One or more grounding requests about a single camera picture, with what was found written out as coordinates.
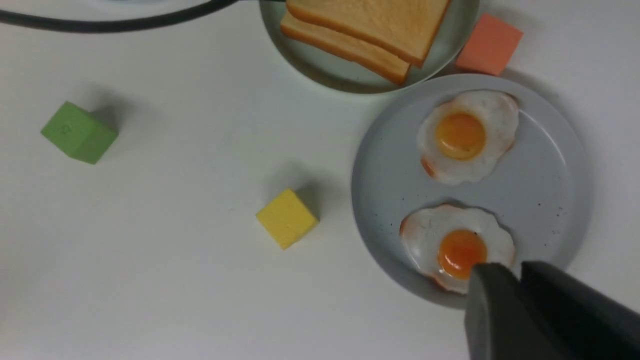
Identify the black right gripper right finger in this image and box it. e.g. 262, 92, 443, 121
519, 261, 640, 360

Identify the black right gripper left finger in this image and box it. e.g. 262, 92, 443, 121
464, 263, 565, 360

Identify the toast slice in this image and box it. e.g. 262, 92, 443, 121
285, 0, 451, 68
279, 10, 411, 85

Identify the fried egg bottom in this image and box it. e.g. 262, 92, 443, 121
398, 203, 516, 296

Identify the fried egg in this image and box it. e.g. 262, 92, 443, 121
416, 89, 520, 186
398, 203, 516, 296

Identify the grey egg plate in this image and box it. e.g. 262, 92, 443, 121
350, 74, 594, 310

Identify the fried egg middle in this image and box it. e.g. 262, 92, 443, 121
416, 89, 520, 186

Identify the yellow foam cube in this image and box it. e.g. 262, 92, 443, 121
256, 187, 319, 249

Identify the orange foam cube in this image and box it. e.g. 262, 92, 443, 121
454, 13, 524, 76

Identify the mint green centre plate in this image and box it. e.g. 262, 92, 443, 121
258, 0, 485, 95

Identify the green foam cube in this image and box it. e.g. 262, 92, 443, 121
40, 101, 118, 165

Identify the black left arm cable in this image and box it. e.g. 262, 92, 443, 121
0, 0, 286, 34

